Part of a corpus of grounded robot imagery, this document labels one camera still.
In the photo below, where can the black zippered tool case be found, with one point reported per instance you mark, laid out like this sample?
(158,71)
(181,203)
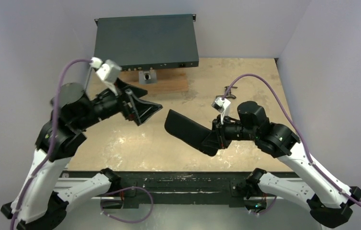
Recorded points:
(188,131)

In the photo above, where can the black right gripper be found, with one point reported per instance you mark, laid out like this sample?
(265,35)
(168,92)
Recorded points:
(217,134)

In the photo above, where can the dark green rack device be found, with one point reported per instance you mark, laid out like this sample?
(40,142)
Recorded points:
(148,42)

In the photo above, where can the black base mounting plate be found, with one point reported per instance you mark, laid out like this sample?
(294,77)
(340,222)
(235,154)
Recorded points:
(187,188)

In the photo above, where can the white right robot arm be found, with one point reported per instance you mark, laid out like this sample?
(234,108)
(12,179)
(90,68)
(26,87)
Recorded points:
(326,198)

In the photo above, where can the grey metal bracket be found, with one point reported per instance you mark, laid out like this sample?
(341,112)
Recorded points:
(147,76)

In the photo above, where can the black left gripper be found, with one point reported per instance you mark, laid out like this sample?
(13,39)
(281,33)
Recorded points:
(142,109)

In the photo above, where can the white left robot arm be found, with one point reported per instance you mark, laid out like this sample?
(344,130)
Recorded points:
(38,205)

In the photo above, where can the wooden board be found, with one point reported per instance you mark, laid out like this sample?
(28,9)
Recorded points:
(169,81)

